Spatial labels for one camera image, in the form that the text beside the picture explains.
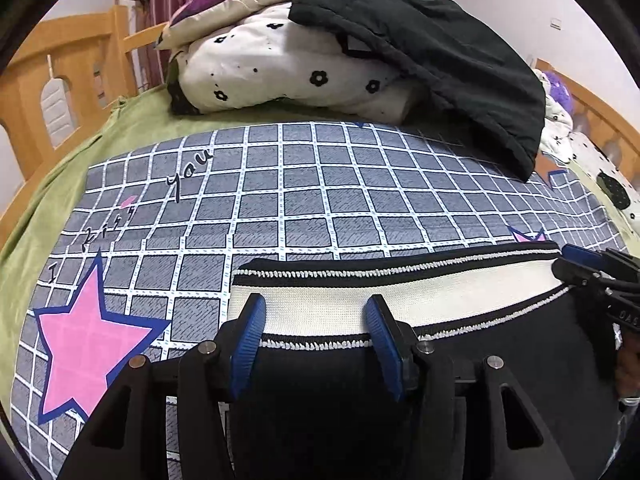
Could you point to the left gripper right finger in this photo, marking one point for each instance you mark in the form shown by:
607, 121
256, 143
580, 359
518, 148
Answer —
459, 419

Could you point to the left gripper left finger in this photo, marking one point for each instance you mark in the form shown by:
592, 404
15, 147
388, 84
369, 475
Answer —
125, 436

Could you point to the black pants with white stripe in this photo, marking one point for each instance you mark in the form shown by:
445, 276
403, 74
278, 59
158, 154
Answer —
317, 406

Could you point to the person right hand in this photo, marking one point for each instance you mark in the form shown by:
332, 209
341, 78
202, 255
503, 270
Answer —
627, 373

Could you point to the white floral pillow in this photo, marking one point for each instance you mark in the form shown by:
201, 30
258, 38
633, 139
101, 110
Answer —
564, 144

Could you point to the grey checkered bed sheet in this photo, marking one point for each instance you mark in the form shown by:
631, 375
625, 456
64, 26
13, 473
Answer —
316, 301

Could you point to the purple plush toy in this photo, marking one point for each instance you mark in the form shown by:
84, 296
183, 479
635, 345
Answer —
559, 91

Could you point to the green fleece blanket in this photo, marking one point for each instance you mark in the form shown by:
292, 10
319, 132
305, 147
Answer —
75, 159

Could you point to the black jacket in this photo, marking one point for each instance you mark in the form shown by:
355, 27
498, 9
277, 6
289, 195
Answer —
475, 83

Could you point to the white floral duvet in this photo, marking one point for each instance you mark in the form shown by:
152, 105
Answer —
267, 57

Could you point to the purple patterned pillow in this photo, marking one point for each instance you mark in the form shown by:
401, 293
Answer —
199, 18

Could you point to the wooden bed frame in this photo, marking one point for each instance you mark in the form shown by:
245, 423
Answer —
71, 83

